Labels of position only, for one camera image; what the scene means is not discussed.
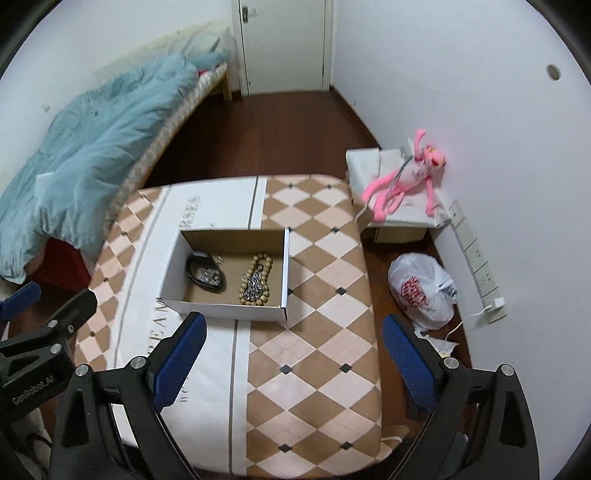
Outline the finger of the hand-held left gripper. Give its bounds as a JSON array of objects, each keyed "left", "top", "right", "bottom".
[
  {"left": 0, "top": 281, "right": 42, "bottom": 320},
  {"left": 0, "top": 288, "right": 99, "bottom": 365}
]

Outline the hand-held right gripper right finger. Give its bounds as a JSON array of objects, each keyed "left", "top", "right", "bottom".
[{"left": 382, "top": 314, "right": 541, "bottom": 480}]

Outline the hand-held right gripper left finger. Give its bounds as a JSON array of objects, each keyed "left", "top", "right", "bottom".
[{"left": 48, "top": 311, "right": 208, "bottom": 480}]

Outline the wooden bead bracelet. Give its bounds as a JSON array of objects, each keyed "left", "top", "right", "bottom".
[{"left": 239, "top": 251, "right": 274, "bottom": 306}]

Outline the silver chain bracelet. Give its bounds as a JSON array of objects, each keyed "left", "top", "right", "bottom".
[{"left": 245, "top": 270, "right": 266, "bottom": 298}]

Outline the black wrist band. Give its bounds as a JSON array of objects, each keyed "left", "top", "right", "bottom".
[{"left": 185, "top": 250, "right": 228, "bottom": 291}]

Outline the yellow tissue pack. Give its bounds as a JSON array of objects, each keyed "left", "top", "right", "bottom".
[{"left": 413, "top": 328, "right": 458, "bottom": 358}]

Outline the red storage box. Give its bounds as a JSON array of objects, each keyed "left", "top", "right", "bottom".
[{"left": 28, "top": 237, "right": 93, "bottom": 291}]

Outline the white printed plastic bag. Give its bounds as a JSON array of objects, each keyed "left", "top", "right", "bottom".
[{"left": 388, "top": 253, "right": 455, "bottom": 329}]

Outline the diamond-patterned tablecloth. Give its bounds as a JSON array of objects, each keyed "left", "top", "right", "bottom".
[{"left": 74, "top": 174, "right": 384, "bottom": 478}]

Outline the beige cardboard box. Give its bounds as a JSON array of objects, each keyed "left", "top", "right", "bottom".
[{"left": 373, "top": 225, "right": 430, "bottom": 244}]

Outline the light blue duvet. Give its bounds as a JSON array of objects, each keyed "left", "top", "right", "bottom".
[{"left": 0, "top": 51, "right": 232, "bottom": 280}]

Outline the pink plush toy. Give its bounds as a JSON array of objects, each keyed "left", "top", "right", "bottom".
[{"left": 361, "top": 128, "right": 448, "bottom": 223}]

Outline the pale pillow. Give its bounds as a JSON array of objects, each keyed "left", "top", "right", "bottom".
[{"left": 185, "top": 28, "right": 232, "bottom": 61}]

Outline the white door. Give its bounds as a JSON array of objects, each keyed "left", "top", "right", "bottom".
[{"left": 231, "top": 0, "right": 335, "bottom": 97}]

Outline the white charger cable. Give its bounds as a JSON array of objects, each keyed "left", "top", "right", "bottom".
[{"left": 445, "top": 307, "right": 490, "bottom": 342}]

